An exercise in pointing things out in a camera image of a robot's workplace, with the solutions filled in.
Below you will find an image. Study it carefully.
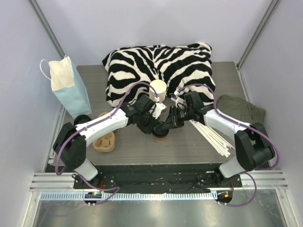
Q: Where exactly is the brown paper cup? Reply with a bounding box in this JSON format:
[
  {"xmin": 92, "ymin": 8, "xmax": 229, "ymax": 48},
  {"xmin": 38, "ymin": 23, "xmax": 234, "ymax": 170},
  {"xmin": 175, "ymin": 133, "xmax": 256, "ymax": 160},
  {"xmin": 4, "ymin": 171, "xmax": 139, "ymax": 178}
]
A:
[{"xmin": 154, "ymin": 136, "xmax": 166, "ymax": 141}]

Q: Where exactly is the black plastic cup lid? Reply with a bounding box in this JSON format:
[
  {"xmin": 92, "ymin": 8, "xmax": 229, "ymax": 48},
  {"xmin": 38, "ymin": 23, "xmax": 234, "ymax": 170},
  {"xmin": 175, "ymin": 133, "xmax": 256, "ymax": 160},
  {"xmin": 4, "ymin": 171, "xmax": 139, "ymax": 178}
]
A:
[{"xmin": 152, "ymin": 122, "xmax": 169, "ymax": 139}]

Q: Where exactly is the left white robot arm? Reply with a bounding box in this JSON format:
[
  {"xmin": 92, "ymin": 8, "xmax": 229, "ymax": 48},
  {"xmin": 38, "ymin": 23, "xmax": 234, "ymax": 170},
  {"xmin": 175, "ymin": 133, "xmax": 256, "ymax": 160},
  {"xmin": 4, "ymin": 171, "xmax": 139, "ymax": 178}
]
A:
[{"xmin": 53, "ymin": 95, "xmax": 166, "ymax": 189}]

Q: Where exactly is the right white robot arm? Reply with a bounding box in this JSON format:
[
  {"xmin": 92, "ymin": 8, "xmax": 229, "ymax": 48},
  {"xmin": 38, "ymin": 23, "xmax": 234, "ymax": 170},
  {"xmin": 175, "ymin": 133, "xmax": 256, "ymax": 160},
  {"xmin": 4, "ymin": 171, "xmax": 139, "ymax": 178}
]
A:
[{"xmin": 160, "ymin": 91, "xmax": 276, "ymax": 187}]

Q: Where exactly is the stack of paper cups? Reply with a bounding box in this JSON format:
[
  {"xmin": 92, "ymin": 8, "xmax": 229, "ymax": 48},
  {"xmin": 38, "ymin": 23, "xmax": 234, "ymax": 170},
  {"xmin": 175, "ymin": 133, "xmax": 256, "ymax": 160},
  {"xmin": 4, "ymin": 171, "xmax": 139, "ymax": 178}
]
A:
[{"xmin": 149, "ymin": 79, "xmax": 167, "ymax": 103}]

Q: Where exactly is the bundle of white wrapped straws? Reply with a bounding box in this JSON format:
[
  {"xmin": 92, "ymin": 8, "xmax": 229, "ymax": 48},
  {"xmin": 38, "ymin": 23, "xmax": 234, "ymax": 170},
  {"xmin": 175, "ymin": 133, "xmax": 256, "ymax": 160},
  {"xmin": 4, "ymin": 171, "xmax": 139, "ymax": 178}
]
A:
[{"xmin": 189, "ymin": 120, "xmax": 234, "ymax": 157}]

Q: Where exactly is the brown cardboard cup carrier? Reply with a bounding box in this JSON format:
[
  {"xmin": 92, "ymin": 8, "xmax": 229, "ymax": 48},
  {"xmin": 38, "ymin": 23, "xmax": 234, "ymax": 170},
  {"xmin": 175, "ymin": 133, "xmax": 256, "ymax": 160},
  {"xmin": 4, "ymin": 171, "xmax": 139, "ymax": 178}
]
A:
[{"xmin": 92, "ymin": 112, "xmax": 118, "ymax": 153}]

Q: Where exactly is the zebra print pillow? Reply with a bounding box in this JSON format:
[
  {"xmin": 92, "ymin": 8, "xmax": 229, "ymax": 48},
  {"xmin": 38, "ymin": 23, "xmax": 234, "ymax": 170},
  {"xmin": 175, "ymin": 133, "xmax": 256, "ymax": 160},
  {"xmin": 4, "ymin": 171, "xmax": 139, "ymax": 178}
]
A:
[{"xmin": 102, "ymin": 43, "xmax": 215, "ymax": 108}]

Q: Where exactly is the olive green cloth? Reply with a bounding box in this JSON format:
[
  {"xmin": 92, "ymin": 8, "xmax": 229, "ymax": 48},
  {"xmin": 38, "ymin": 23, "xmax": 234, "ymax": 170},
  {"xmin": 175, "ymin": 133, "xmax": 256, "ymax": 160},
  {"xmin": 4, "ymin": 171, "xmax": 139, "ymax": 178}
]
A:
[{"xmin": 216, "ymin": 95, "xmax": 266, "ymax": 125}]

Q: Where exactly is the stack of black lids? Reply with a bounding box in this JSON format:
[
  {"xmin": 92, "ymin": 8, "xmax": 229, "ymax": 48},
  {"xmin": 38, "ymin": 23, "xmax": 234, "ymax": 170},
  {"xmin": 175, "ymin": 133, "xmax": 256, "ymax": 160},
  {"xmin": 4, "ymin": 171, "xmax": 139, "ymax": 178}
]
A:
[{"xmin": 73, "ymin": 114, "xmax": 92, "ymax": 125}]

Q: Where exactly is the light blue paper bag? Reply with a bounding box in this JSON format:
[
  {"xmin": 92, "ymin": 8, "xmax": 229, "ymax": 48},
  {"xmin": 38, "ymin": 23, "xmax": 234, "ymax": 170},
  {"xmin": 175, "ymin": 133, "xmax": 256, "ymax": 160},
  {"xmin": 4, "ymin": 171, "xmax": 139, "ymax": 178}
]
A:
[{"xmin": 39, "ymin": 55, "xmax": 92, "ymax": 119}]

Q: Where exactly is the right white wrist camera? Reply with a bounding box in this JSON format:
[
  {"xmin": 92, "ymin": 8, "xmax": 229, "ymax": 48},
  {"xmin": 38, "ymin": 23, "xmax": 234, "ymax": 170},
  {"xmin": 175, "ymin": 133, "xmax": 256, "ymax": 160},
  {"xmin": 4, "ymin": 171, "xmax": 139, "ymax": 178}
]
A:
[{"xmin": 170, "ymin": 93, "xmax": 187, "ymax": 109}]

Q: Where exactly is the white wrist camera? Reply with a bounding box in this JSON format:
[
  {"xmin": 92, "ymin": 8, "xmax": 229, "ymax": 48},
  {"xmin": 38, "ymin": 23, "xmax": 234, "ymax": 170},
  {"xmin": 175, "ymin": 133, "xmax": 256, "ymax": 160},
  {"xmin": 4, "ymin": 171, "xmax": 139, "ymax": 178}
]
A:
[
  {"xmin": 150, "ymin": 103, "xmax": 167, "ymax": 119},
  {"xmin": 170, "ymin": 93, "xmax": 187, "ymax": 109}
]

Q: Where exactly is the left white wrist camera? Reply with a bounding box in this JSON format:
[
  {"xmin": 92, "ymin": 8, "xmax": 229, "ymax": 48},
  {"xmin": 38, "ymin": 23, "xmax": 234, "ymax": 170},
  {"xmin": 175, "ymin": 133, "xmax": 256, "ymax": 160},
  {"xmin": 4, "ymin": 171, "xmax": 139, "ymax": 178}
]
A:
[{"xmin": 150, "ymin": 103, "xmax": 167, "ymax": 119}]

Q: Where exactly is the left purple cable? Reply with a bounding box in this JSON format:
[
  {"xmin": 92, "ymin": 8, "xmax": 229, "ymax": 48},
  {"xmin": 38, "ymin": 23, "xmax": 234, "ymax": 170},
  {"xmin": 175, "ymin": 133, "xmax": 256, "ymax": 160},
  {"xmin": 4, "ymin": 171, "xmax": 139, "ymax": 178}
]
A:
[{"xmin": 55, "ymin": 81, "xmax": 158, "ymax": 217}]

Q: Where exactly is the white slotted cable duct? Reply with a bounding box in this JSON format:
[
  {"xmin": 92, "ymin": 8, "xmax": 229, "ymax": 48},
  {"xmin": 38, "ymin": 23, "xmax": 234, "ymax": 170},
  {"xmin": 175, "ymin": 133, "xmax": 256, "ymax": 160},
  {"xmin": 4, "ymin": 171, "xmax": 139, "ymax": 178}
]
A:
[{"xmin": 40, "ymin": 191, "xmax": 217, "ymax": 201}]

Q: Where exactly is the aluminium frame rail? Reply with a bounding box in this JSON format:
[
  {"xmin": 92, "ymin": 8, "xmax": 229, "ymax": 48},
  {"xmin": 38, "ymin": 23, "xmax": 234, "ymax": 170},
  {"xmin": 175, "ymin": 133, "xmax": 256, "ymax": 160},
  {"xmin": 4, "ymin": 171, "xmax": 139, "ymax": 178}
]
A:
[{"xmin": 29, "ymin": 170, "xmax": 288, "ymax": 192}]

